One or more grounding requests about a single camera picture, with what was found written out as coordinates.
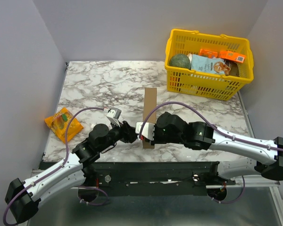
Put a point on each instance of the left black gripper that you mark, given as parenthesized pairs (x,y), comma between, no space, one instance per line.
(128,133)

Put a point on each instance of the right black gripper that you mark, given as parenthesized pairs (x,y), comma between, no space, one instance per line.
(155,135)

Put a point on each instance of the brown cardboard box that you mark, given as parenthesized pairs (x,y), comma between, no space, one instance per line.
(150,102)

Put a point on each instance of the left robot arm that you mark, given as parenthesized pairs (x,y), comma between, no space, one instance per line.
(23,198)

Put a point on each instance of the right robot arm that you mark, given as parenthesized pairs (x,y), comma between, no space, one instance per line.
(259,157)

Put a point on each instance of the orange snack box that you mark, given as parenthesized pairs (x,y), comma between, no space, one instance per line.
(208,53)

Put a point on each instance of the yellow plastic basket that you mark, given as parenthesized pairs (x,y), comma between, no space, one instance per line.
(192,82)

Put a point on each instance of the orange candy bag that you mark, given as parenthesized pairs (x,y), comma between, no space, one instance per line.
(58,124)

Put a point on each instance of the green round melon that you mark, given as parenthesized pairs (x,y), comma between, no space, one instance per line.
(180,61)

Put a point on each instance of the light blue chips bag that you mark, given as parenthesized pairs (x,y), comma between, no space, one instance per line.
(209,65)

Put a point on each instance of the orange juice carton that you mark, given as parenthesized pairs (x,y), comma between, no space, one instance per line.
(232,56)

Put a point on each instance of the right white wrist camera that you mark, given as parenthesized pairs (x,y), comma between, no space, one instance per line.
(147,132)

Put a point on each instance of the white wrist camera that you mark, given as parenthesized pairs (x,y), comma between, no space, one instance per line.
(113,115)
(147,132)

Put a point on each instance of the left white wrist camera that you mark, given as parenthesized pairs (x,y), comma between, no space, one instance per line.
(113,115)

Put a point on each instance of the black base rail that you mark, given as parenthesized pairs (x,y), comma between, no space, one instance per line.
(153,178)

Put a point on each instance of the aluminium frame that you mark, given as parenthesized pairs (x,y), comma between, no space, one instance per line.
(251,181)

